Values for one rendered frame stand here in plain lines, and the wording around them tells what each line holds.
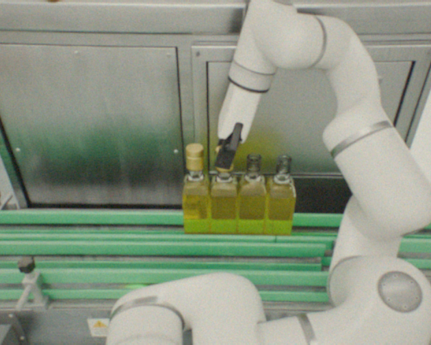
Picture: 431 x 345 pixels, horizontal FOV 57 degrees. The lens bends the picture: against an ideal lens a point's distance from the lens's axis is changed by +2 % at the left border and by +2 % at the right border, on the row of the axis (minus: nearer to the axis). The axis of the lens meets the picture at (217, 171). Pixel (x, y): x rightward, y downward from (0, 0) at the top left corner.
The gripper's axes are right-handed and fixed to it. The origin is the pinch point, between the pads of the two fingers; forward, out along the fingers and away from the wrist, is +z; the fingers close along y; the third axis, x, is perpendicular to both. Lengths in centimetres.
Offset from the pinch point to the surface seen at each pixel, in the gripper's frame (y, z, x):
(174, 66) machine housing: -16.2, -8.0, -13.5
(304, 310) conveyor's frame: 14.7, 22.1, 23.2
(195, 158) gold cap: 1.3, 1.9, -5.3
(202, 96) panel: -12.2, -4.7, -6.5
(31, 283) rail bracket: 16.5, 27.2, -29.1
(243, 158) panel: -12.9, 8.0, 6.6
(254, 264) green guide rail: 6.1, 21.7, 12.9
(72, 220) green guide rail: -3.0, 29.4, -28.0
